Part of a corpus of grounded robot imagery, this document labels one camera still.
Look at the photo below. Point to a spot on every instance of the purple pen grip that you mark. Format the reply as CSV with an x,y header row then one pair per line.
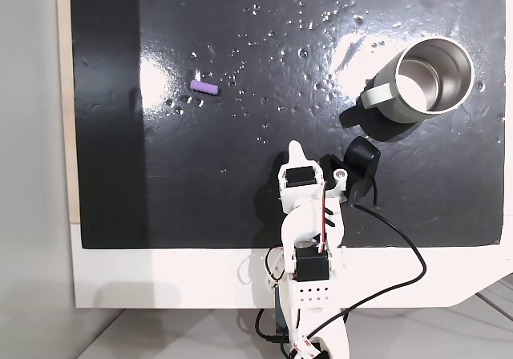
x,y
204,87

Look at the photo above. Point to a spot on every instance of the green steel-lined cup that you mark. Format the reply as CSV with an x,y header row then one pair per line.
x,y
401,106

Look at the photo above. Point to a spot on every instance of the white red printed tape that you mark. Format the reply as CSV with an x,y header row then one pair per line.
x,y
301,345

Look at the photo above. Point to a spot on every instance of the black rubber mat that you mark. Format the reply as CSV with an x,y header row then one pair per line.
x,y
208,198

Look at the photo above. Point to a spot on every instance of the black camera box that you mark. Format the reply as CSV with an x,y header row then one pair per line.
x,y
360,158

